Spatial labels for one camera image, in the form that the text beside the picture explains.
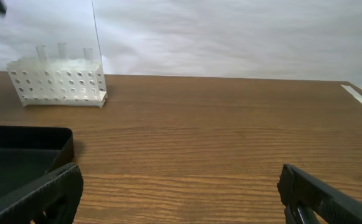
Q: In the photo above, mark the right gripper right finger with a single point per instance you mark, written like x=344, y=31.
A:
x=321, y=199

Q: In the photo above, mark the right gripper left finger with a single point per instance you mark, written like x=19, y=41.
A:
x=43, y=199

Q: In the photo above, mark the clear test tube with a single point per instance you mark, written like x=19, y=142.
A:
x=88, y=54
x=41, y=53
x=62, y=50

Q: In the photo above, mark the black tray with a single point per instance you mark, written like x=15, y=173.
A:
x=18, y=161

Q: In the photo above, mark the white test tube rack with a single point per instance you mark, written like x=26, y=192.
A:
x=59, y=82

